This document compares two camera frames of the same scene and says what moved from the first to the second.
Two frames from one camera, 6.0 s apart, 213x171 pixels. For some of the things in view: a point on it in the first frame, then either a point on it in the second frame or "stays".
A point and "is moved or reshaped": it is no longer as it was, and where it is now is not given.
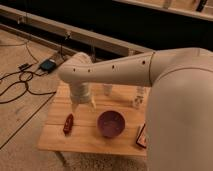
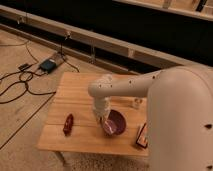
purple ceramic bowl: (111, 124) is moved or reshaped
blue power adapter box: (48, 65) stays
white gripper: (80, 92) to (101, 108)
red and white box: (142, 138) stays
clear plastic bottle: (139, 102) stays
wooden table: (77, 131) stays
